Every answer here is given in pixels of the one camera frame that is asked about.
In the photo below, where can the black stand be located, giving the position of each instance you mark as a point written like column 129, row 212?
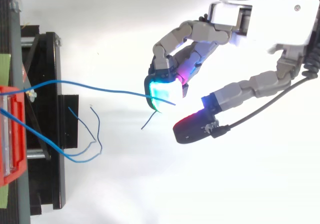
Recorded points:
column 50, row 84

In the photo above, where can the red bin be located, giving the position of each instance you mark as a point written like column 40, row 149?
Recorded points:
column 17, row 124

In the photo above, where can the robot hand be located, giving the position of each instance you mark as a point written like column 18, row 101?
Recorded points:
column 270, row 22

